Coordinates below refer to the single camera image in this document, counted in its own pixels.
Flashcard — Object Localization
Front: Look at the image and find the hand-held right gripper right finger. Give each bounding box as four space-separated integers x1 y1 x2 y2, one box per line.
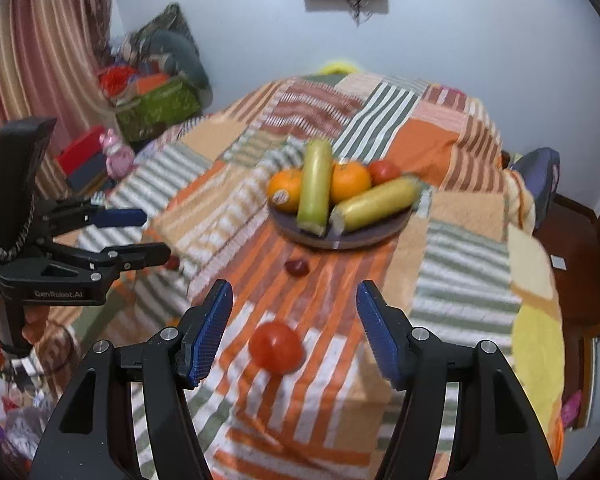
356 280 558 480

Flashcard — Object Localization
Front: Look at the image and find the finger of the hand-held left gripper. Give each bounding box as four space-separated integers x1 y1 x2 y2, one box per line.
50 241 172 282
35 196 149 237

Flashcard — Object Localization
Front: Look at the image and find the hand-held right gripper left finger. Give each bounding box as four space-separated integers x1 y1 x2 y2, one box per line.
30 279 234 480

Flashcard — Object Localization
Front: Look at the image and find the red tomato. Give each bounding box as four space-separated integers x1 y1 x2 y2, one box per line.
249 321 304 374
369 160 402 186

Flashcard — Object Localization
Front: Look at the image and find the dark purple plate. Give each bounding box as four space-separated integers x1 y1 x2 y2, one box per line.
267 194 414 251

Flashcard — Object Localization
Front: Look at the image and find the yellow-green corn cob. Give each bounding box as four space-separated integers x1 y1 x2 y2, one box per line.
296 138 334 237
329 177 424 234

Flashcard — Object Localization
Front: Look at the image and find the orange with sticker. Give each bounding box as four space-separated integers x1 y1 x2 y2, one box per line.
267 170 305 214

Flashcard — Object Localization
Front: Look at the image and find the large orange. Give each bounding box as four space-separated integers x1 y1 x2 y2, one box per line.
330 161 372 205

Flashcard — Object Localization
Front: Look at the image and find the person's left hand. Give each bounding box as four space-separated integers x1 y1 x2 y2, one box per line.
20 304 51 349

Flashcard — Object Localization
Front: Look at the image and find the dark blue box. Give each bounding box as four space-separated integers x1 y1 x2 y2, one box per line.
64 154 112 192

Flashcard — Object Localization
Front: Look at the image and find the pink plush toy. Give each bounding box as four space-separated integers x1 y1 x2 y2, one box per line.
99 128 137 179

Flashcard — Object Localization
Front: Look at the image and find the red box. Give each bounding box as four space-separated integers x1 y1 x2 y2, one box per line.
54 127 109 174

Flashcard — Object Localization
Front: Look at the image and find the striped patchwork blanket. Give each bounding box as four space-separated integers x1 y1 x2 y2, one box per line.
30 74 567 480

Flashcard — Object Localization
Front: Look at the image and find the green patterned box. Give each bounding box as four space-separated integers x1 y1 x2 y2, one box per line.
113 77 204 144

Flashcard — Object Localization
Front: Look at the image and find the striped red curtain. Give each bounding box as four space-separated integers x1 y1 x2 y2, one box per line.
0 0 115 188

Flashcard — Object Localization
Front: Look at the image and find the orange box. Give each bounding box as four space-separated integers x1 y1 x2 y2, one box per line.
129 73 172 97

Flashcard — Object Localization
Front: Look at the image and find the red plastic bag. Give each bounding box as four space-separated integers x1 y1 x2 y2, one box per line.
97 64 137 99

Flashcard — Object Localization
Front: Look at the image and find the dark patterned pillow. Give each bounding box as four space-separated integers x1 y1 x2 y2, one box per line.
129 2 199 62

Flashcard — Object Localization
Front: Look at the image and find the pink slipper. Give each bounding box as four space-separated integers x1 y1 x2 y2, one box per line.
560 390 584 429

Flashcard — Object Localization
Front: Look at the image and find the grey-blue chair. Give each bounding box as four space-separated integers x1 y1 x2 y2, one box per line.
509 147 562 234

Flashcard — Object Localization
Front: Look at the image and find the yellow chair back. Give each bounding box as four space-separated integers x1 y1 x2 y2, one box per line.
317 59 359 75

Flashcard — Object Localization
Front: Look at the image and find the black monitor cable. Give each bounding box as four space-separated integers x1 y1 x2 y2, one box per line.
346 0 374 27

